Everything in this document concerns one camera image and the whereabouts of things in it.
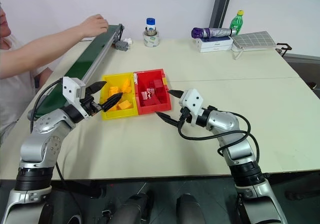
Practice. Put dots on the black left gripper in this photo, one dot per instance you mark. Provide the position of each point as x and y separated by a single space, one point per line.
90 105

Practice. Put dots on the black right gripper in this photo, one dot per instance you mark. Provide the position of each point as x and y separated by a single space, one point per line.
185 115

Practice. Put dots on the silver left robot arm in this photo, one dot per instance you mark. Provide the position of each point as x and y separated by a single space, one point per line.
42 143

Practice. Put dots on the person's bare forearm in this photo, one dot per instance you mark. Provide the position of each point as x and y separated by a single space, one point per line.
40 51

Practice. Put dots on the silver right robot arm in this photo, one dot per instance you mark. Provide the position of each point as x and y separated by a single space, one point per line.
225 123

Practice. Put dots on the green conveyor belt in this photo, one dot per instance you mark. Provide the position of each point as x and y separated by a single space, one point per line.
82 63

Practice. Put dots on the small grey white motor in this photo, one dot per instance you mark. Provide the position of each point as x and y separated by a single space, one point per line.
122 44

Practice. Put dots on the person's bare hand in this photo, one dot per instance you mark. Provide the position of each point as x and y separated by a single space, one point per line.
95 26

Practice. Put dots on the small yellow block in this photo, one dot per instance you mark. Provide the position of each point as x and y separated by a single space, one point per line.
114 90

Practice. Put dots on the long red block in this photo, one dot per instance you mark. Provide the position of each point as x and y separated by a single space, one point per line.
162 95

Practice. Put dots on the red plastic bin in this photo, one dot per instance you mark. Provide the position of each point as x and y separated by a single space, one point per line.
152 108

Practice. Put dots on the yellow plastic bin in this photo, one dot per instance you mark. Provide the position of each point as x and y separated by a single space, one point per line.
106 115

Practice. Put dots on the flat yellow block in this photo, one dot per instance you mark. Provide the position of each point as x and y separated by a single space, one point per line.
125 105

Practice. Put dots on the tall yellow block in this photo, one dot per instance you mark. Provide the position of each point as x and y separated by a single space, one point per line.
127 86

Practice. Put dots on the red cube block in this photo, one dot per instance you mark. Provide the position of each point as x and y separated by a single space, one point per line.
158 83

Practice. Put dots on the red block with white print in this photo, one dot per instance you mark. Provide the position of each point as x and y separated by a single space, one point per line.
148 95

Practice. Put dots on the white tape roll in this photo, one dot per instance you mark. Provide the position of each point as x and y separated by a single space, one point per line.
151 41

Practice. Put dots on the white printer paper tray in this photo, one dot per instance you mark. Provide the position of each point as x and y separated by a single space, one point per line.
215 49

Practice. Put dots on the white box with dark lid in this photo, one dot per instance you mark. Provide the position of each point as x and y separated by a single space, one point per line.
215 41

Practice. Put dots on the blue capped white bottle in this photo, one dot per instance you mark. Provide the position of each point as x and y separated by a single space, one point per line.
151 24

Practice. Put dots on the folded grey purple umbrella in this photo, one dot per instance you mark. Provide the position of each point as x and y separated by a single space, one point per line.
212 32

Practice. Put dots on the person's white shirt torso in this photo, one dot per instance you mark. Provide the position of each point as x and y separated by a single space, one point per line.
15 96

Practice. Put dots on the dark rounded shape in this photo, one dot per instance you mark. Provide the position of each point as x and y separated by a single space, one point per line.
130 209
190 209

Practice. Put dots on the green plastic bottle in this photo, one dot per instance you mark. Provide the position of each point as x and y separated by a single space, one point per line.
237 22

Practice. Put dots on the person's head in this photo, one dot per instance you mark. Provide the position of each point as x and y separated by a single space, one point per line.
3 21

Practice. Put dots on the black table clamp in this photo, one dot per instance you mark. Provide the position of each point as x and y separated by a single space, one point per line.
285 48

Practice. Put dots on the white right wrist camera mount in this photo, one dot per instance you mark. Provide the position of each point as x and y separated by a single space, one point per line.
193 101

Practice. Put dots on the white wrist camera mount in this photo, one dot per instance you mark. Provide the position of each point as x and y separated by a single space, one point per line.
193 101
70 88

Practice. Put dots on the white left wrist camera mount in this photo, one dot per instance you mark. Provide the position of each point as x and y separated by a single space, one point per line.
70 88

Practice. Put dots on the grey wall post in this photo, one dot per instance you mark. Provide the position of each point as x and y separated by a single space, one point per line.
221 6

